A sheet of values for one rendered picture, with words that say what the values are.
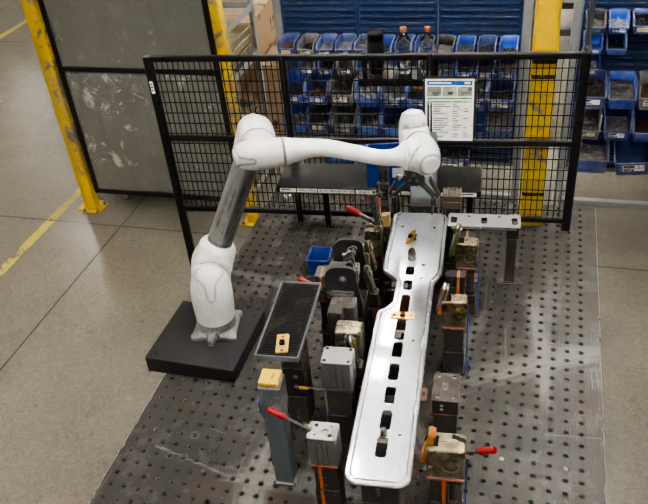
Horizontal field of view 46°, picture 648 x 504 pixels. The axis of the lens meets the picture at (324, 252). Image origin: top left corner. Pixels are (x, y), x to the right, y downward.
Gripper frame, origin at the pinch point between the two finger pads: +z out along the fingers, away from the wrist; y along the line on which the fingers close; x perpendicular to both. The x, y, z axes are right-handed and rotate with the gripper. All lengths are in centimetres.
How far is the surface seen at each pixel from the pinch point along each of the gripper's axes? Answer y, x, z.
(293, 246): -60, 33, 44
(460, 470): 23, -110, 15
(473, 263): 23.2, -8.7, 18.1
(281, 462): -33, -99, 33
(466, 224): 19.7, 11.5, 13.8
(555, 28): 51, 58, -50
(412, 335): 4, -57, 14
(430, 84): 2, 54, -28
